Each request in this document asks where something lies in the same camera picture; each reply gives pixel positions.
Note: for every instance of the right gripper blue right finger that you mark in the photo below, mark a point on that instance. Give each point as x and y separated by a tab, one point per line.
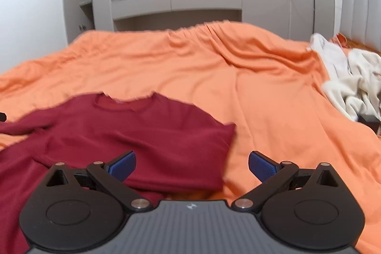
275	178

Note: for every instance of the cream white garment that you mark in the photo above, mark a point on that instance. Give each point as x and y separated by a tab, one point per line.
353	87

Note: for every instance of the dark grey box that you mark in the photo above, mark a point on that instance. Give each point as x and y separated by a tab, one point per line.
370	121

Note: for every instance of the dark red sweater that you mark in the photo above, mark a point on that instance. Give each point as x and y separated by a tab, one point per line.
179	148

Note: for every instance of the orange bed sheet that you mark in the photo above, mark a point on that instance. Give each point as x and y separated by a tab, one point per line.
268	86

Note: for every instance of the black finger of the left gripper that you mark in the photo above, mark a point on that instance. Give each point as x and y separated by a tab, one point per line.
2	117

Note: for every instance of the wooden padded headboard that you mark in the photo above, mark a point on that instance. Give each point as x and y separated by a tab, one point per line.
360	24

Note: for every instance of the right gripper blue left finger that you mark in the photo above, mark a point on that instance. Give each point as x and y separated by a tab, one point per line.
109	178

